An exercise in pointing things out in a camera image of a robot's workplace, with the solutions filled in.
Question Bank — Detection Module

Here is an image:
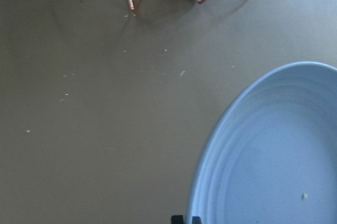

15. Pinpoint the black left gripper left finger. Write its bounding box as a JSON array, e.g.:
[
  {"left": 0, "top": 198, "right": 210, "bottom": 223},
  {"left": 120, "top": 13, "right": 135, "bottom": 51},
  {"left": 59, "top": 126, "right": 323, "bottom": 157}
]
[{"left": 171, "top": 215, "right": 184, "bottom": 224}]

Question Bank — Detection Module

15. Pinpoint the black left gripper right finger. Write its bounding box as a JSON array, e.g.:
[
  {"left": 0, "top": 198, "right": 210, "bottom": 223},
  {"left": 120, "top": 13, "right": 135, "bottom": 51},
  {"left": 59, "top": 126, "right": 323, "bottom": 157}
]
[{"left": 192, "top": 216, "right": 202, "bottom": 224}]

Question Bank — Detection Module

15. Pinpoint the blue round plate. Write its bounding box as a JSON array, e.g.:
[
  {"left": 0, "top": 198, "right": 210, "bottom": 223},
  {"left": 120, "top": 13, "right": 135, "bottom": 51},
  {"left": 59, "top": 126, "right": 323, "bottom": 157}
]
[{"left": 185, "top": 62, "right": 336, "bottom": 223}]

